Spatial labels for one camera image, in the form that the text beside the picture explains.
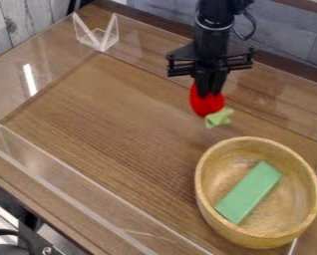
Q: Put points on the black metal stand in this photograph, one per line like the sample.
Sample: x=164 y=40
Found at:
x=37 y=244

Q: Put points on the green rectangular block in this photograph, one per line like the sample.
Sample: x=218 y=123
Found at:
x=239 y=201

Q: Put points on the clear acrylic enclosure wall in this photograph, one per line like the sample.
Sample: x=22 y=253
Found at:
x=100 y=141

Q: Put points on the wooden bowl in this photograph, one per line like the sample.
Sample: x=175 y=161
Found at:
x=286 y=211

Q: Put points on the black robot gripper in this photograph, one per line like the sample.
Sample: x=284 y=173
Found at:
x=207 y=52

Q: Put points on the red plush strawberry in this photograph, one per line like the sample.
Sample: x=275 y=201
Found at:
x=210 y=108

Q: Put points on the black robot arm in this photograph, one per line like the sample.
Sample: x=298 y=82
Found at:
x=216 y=13

